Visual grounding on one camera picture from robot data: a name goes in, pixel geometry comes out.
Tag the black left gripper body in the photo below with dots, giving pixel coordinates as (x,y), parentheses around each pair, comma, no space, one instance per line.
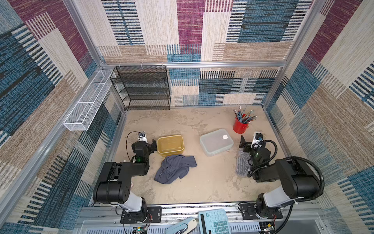
(149,146)

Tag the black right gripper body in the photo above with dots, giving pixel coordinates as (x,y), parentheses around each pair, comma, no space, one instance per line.
(247,146)

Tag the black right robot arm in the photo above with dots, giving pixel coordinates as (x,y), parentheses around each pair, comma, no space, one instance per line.
(301,180)

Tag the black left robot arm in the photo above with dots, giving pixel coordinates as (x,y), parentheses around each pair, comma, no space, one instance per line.
(114,184)

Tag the yellow lunch box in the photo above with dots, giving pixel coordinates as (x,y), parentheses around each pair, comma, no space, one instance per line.
(170,145)

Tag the red pencil cup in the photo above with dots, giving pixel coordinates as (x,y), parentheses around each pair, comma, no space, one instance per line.
(240,127)

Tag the grey striped cloth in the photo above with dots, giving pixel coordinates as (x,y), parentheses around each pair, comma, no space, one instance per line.
(242,164)

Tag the dark blue cloth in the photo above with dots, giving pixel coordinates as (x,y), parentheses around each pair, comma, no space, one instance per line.
(174,167)

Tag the black mesh shelf rack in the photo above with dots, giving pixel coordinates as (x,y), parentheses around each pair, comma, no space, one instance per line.
(142,87)

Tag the teal calculator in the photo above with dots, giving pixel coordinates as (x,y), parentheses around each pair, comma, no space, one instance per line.
(214,222)

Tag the light blue handheld device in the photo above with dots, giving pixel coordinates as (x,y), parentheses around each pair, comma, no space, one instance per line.
(184,227)

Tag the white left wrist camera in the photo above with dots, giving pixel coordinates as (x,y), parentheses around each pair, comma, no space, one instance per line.
(142,137)

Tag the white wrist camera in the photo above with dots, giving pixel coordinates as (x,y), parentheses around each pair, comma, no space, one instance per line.
(257,138)
(142,137)

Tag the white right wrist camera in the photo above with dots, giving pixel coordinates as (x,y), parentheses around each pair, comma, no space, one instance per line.
(257,138)

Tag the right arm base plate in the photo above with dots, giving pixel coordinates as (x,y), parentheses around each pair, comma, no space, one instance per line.
(251,211)

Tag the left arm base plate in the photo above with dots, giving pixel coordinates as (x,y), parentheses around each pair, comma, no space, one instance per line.
(145,215)

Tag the white wire basket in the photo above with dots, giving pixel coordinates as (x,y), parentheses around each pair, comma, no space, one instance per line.
(84,111)

